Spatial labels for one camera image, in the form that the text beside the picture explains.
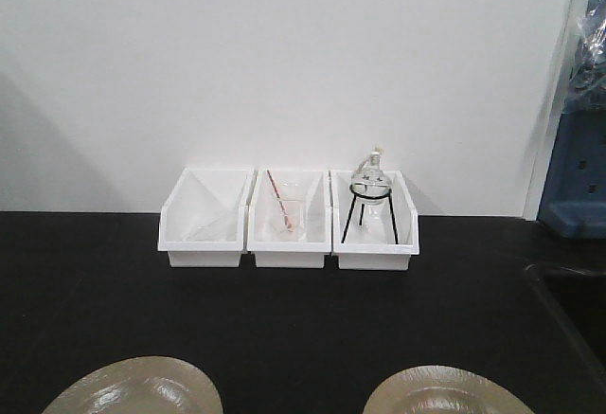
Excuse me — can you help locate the white plastic bin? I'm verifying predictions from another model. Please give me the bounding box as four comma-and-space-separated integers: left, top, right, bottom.
247, 168, 332, 268
330, 170, 419, 271
157, 168, 255, 268

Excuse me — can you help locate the clear glass beaker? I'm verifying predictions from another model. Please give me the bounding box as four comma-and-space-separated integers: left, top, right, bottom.
269, 183, 306, 242

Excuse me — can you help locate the beige round plate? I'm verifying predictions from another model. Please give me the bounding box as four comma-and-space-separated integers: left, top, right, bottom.
44, 356, 223, 413
364, 365, 531, 413

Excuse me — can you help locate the right white plastic bin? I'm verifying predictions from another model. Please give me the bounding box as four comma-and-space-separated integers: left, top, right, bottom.
330, 170, 419, 271

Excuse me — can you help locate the left white plastic bin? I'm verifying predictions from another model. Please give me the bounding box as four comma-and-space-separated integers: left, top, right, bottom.
157, 168, 255, 268

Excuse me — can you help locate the plastic bag of pegs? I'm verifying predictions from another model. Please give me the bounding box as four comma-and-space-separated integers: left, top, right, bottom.
563, 0, 605, 114

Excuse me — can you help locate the middle white plastic bin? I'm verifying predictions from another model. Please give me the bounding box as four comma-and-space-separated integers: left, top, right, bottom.
247, 168, 332, 268

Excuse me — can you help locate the black wire tripod stand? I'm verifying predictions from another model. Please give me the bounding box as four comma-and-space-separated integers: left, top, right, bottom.
340, 185, 400, 244

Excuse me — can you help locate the blue pegboard drying rack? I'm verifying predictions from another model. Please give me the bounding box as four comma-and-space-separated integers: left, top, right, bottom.
537, 0, 606, 241

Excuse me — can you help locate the black lab sink basin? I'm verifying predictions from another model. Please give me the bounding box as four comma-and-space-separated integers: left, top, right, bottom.
525, 262, 605, 390

